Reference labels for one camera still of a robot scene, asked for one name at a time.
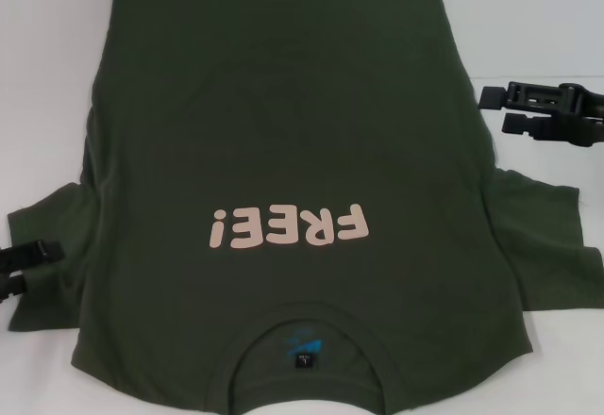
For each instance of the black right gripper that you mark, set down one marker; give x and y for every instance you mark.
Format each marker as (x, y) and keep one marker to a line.
(587, 101)

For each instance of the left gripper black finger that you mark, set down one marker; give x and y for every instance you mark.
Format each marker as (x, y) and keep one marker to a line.
(10, 288)
(38, 253)

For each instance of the dark green FREE t-shirt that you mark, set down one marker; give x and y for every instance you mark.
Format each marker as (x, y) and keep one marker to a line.
(302, 151)

